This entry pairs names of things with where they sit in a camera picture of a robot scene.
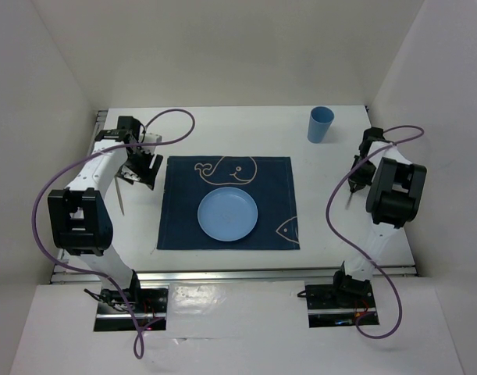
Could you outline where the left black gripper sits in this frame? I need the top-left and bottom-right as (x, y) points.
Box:
(116, 148), (162, 190)

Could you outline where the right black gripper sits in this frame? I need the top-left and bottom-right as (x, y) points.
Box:
(348, 155), (377, 192)

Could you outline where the silver metal spoon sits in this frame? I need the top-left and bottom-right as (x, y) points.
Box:
(345, 189), (356, 210)

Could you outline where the silver metal fork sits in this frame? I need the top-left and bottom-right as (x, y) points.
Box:
(114, 176), (125, 216)

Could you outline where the dark blue whale placemat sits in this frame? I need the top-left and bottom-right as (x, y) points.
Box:
(157, 155), (300, 251)

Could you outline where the light blue plastic plate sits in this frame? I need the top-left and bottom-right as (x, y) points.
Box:
(197, 187), (258, 242)

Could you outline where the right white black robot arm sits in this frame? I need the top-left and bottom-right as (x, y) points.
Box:
(329, 127), (427, 306)

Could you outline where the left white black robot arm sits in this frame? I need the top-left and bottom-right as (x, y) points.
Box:
(48, 116), (163, 312)

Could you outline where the light blue plastic cup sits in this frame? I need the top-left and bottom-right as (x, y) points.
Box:
(307, 106), (335, 144)

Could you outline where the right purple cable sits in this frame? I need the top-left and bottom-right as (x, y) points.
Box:
(326, 124), (425, 340)

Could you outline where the purple cable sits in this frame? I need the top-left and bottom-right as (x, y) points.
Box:
(30, 108), (196, 359)
(326, 124), (425, 340)

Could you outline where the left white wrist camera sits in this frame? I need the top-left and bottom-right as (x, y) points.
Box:
(142, 132), (162, 147)

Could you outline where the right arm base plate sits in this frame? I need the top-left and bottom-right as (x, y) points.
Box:
(297, 284), (379, 328)

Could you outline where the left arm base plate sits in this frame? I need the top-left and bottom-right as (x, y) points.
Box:
(84, 286), (169, 332)

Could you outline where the aluminium table frame rail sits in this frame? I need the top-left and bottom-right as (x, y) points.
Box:
(50, 109), (418, 284)

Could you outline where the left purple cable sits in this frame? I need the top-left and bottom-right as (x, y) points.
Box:
(30, 108), (196, 359)

